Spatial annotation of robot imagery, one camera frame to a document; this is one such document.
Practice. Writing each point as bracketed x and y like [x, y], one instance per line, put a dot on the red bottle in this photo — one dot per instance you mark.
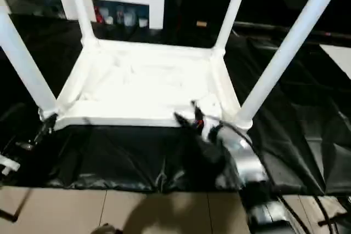
[98, 13]

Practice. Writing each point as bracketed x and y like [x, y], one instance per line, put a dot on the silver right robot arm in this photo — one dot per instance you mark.
[244, 160]

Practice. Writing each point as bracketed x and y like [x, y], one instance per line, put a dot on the small tan label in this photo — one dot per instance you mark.
[201, 24]

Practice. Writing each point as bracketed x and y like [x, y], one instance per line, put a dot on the black robot left foot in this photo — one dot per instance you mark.
[104, 229]

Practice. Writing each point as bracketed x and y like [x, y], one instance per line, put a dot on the black folding stand legs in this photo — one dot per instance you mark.
[8, 215]

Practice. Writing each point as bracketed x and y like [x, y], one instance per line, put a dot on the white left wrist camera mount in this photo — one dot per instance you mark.
[7, 164]

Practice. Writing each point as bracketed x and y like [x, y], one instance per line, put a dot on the white flat sheet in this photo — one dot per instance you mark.
[337, 58]

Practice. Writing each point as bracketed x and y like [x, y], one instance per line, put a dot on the black plastic mat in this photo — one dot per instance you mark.
[137, 157]

